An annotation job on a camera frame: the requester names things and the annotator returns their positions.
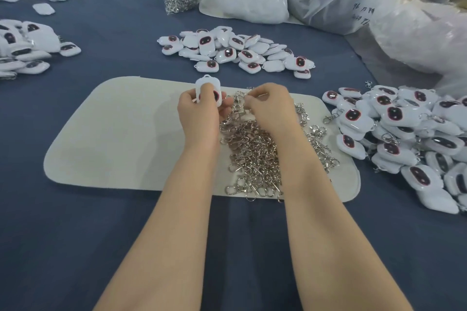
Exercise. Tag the crumpled clear plastic bag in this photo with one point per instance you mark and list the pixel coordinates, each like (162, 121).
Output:
(432, 39)

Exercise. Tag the person's right hand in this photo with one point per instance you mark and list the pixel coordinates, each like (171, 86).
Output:
(274, 112)

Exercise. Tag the cream felt work mat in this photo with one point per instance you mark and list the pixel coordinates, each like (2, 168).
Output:
(109, 133)

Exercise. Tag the person's right forearm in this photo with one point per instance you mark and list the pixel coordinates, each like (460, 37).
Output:
(346, 245)

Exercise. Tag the white fob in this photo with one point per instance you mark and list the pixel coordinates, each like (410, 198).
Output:
(209, 88)

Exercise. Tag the person's left hand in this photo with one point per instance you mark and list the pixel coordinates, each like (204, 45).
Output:
(198, 119)

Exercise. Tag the person's left forearm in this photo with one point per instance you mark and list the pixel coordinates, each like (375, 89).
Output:
(164, 245)

